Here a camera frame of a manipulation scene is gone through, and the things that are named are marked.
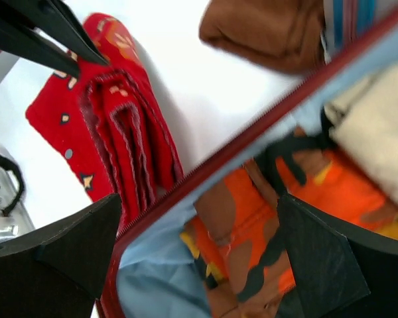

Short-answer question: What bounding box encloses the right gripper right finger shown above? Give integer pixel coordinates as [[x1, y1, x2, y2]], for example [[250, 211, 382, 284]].
[[277, 195, 398, 317]]

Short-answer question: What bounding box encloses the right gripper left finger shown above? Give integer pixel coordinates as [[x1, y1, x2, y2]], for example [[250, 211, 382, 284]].
[[0, 194, 121, 318]]

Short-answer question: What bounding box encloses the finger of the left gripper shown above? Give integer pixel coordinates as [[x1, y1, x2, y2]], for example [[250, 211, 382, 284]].
[[0, 8, 80, 77], [19, 0, 107, 65]]

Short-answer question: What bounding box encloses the red suitcase blue lining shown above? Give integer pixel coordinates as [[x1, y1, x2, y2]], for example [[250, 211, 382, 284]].
[[97, 6, 398, 317]]

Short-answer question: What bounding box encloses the orange camouflage garment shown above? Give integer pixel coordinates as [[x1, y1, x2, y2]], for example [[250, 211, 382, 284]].
[[180, 127, 398, 317]]

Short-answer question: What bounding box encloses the red patterned towel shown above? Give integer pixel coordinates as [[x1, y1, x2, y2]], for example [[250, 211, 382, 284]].
[[26, 13, 183, 220]]

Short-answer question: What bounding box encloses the beige shirt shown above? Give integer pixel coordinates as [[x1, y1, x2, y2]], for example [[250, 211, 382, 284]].
[[324, 63, 398, 204]]

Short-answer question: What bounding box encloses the white blue toiletry case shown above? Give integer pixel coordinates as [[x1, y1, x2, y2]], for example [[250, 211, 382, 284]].
[[320, 0, 398, 63]]

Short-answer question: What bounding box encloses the brown folded cloth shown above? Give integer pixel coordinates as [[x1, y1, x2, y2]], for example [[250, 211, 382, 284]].
[[199, 0, 324, 74]]

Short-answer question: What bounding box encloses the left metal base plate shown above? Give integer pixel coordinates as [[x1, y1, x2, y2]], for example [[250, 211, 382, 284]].
[[0, 146, 34, 243]]

